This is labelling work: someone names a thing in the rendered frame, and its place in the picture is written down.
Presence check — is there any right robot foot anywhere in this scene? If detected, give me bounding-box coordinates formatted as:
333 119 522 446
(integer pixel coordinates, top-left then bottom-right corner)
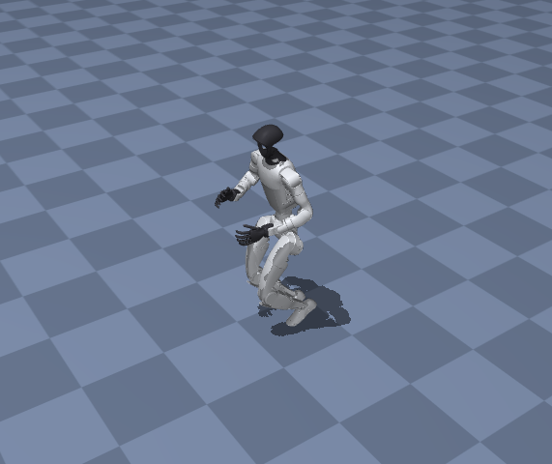
293 289 305 301

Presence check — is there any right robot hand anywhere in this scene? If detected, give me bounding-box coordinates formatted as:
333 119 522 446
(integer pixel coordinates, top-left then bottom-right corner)
215 188 240 208

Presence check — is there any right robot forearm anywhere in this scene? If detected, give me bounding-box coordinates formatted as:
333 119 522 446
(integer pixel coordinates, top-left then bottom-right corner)
233 173 251 201

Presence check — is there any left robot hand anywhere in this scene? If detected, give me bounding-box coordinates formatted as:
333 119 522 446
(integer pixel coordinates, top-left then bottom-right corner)
235 223 274 246

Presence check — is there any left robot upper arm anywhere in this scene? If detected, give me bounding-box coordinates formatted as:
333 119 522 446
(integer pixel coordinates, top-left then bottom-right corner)
280 167 313 219

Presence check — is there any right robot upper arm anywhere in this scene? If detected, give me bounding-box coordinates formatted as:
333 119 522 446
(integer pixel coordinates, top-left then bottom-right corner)
245 148 266 186

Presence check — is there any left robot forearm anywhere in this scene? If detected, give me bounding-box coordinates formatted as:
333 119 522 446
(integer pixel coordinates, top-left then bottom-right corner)
267 210 311 236

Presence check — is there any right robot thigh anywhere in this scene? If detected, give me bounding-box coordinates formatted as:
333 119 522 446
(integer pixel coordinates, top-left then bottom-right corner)
246 216 271 284

